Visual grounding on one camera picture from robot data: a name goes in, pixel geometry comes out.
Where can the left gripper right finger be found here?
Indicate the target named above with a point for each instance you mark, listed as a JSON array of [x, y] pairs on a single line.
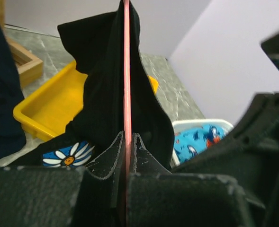
[[142, 161]]

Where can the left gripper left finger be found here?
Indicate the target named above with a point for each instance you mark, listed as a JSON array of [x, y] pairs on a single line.
[[107, 174]]

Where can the black t shirt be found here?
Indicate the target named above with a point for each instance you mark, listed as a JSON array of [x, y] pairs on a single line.
[[96, 44]]

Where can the pink wire hanger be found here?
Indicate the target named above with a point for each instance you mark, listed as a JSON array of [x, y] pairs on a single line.
[[127, 95]]

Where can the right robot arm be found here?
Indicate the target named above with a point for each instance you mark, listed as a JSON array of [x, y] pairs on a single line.
[[250, 154]]

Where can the navy blue shirt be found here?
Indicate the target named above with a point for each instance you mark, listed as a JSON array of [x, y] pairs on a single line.
[[12, 136]]

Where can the blue shark print cloth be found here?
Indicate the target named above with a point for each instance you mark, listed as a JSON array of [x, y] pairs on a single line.
[[193, 141]]

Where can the white laundry basket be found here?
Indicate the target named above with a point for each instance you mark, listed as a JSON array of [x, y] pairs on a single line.
[[179, 126]]

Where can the yellow plastic tray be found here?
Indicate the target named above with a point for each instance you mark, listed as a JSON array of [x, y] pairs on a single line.
[[45, 113]]

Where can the wooden clothes rack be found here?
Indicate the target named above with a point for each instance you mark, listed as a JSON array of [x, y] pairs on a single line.
[[29, 67]]

